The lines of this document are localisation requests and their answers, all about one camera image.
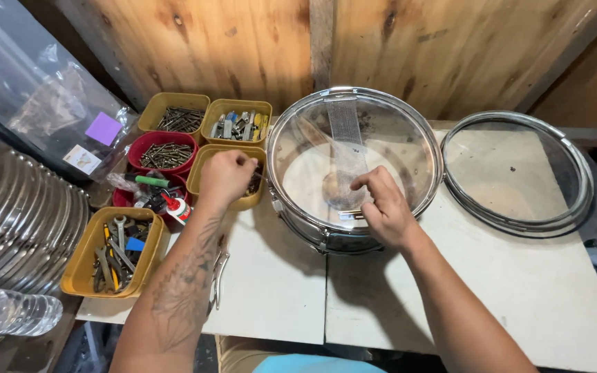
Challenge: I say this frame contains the person's left hand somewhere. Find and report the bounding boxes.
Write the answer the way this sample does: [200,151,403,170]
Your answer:
[198,150,259,213]

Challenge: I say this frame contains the person's right hand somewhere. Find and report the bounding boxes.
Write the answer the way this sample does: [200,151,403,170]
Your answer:
[349,165,423,251]

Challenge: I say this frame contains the metal snare wire strip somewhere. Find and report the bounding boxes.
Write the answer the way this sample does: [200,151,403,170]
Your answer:
[325,98,375,220]

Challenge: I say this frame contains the yellow tray of small tools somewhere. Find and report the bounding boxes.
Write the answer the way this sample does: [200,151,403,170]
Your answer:
[200,98,274,149]

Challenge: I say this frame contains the yellow tray of small screws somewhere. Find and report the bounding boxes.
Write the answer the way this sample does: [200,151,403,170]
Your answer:
[186,144,268,212]

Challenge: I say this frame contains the chrome snare drum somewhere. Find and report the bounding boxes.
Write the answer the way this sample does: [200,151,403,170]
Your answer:
[266,86,445,256]

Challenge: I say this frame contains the red bowl of screws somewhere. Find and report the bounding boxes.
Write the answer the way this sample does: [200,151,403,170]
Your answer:
[127,130,200,176]

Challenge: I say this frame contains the yellow tray of long screws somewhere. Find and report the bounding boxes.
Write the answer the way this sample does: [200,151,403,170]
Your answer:
[137,92,211,144]

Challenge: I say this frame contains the white glue bottle red cap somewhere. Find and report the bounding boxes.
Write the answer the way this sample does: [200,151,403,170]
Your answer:
[161,191,192,227]

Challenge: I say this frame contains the red bowl of odds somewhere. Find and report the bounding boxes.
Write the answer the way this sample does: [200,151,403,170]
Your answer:
[111,173,193,227]

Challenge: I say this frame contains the silver pliers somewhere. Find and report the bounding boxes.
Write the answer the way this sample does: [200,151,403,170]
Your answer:
[207,251,231,315]

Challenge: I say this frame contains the purple square sticker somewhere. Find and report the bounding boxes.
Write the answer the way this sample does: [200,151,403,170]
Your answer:
[84,111,123,147]

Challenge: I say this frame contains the white paper card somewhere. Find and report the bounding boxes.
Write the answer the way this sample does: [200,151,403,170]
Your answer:
[62,144,103,176]

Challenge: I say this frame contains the yellow tray of wrenches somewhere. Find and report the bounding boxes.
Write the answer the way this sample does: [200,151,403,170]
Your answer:
[59,206,171,300]

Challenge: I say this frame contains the clear plastic bag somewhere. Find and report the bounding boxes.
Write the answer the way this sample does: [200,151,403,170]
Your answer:
[0,0,142,183]

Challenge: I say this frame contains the person's blue shirt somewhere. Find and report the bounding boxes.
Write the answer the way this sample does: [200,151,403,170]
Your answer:
[251,354,388,373]

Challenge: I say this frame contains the stack of ribbed metal shells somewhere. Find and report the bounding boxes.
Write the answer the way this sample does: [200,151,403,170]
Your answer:
[0,135,91,296]

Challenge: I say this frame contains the clear plastic water bottle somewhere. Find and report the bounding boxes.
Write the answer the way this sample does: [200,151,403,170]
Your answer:
[0,285,64,338]

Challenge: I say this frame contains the chrome hoop with clear drumhead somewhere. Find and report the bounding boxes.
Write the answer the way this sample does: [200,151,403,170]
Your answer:
[439,110,596,239]

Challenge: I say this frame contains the green handled tool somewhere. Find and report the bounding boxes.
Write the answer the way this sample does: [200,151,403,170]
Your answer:
[123,173,171,189]

